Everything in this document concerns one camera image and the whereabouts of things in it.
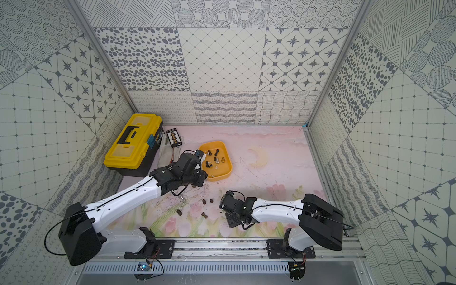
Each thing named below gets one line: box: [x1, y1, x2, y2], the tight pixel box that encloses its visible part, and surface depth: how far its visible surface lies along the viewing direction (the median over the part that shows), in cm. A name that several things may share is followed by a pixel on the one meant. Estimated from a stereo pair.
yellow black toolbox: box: [103, 113, 164, 178], surface depth 92 cm
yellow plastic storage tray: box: [198, 140, 233, 182], surface depth 103 cm
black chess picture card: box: [165, 127, 183, 148], surface depth 113 cm
